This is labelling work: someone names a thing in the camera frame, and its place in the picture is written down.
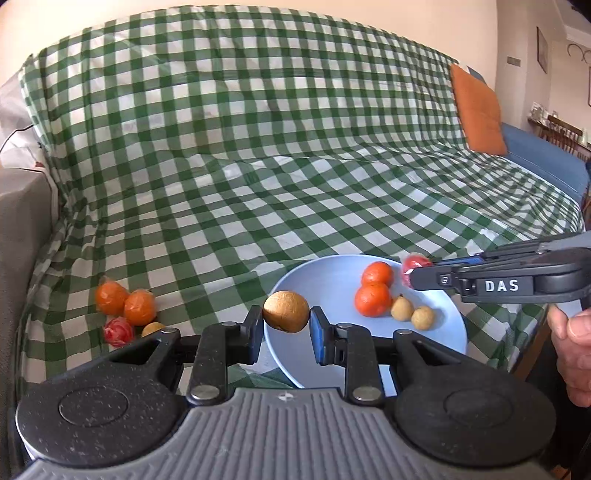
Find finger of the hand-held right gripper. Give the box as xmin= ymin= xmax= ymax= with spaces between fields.
xmin=431 ymin=255 xmax=486 ymax=269
xmin=409 ymin=265 xmax=463 ymax=292

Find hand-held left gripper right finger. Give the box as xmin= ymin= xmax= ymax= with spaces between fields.
xmin=309 ymin=306 xmax=455 ymax=407

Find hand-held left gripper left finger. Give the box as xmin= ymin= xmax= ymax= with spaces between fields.
xmin=104 ymin=305 xmax=265 ymax=407

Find red apple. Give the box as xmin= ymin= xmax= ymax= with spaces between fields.
xmin=400 ymin=253 xmax=435 ymax=288
xmin=103 ymin=317 xmax=136 ymax=348

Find light blue plate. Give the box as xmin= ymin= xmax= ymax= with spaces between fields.
xmin=262 ymin=255 xmax=468 ymax=390

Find person's right hand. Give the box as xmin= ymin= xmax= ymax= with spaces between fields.
xmin=547 ymin=304 xmax=591 ymax=408

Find small yellow pear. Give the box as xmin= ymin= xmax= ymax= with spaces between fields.
xmin=390 ymin=295 xmax=414 ymax=322

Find orange tangerine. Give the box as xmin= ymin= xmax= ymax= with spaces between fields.
xmin=361 ymin=261 xmax=394 ymax=288
xmin=353 ymin=282 xmax=393 ymax=318
xmin=123 ymin=289 xmax=158 ymax=326
xmin=95 ymin=278 xmax=130 ymax=317

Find blue sofa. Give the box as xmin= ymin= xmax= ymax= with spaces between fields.
xmin=466 ymin=65 xmax=591 ymax=205

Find wooden chair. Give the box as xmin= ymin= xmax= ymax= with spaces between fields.
xmin=539 ymin=114 xmax=584 ymax=154

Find orange cushion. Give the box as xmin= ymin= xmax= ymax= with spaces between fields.
xmin=450 ymin=63 xmax=509 ymax=156

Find green white checkered cloth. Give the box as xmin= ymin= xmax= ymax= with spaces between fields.
xmin=18 ymin=11 xmax=585 ymax=393

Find grey sofa armrest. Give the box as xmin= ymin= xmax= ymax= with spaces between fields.
xmin=0 ymin=167 xmax=63 ymax=472

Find white plastic bag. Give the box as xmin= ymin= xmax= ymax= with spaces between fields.
xmin=0 ymin=65 xmax=58 ymax=174

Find framed wall picture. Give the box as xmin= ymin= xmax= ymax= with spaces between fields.
xmin=536 ymin=26 xmax=550 ymax=74

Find black iron wall decoration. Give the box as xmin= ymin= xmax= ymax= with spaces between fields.
xmin=566 ymin=43 xmax=591 ymax=108

